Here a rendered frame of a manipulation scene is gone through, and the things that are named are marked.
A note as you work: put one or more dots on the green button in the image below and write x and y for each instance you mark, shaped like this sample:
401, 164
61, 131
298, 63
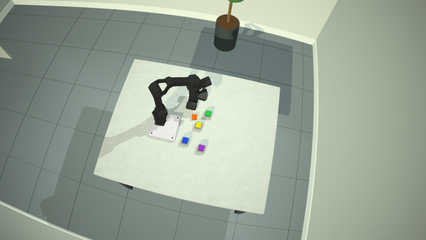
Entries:
208, 114

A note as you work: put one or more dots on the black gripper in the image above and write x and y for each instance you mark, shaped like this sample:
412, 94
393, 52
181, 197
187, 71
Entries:
192, 102

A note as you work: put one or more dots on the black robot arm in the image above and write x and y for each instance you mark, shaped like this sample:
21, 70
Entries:
192, 82

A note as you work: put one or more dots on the purple button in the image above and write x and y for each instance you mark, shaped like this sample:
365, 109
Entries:
201, 148

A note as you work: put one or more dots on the blue button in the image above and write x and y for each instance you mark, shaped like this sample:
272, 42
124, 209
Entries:
185, 141

